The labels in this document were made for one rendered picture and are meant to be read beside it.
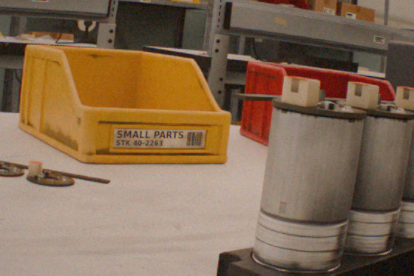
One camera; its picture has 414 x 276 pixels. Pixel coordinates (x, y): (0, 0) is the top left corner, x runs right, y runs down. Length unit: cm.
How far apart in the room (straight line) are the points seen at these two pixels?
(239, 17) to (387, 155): 250
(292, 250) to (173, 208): 15
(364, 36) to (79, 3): 121
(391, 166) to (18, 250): 12
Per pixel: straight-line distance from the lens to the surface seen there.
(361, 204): 20
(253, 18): 272
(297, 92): 18
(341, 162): 18
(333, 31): 291
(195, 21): 494
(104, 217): 30
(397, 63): 66
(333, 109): 18
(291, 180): 18
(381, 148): 20
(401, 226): 23
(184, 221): 30
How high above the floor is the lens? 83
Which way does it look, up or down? 7 degrees down
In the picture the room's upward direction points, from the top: 6 degrees clockwise
